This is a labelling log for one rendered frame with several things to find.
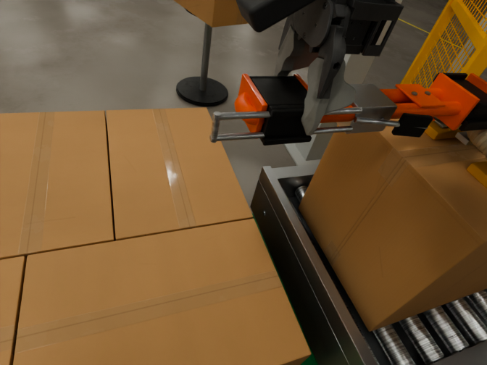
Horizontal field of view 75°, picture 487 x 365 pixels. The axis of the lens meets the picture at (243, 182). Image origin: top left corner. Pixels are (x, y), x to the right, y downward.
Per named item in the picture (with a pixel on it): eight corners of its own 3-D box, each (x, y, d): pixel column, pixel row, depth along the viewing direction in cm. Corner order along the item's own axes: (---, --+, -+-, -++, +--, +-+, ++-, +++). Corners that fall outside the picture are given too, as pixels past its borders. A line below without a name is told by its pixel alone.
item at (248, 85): (288, 104, 47) (298, 73, 43) (311, 135, 42) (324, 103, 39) (235, 106, 44) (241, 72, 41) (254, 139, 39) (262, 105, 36)
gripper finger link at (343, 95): (354, 139, 38) (370, 56, 34) (312, 142, 36) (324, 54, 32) (338, 132, 40) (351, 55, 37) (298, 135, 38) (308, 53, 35)
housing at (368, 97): (359, 107, 51) (372, 82, 48) (384, 132, 47) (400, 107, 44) (323, 108, 49) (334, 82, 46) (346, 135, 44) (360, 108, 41)
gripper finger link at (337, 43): (338, 101, 33) (353, 6, 30) (325, 101, 33) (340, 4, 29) (314, 93, 37) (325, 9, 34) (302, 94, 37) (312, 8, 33)
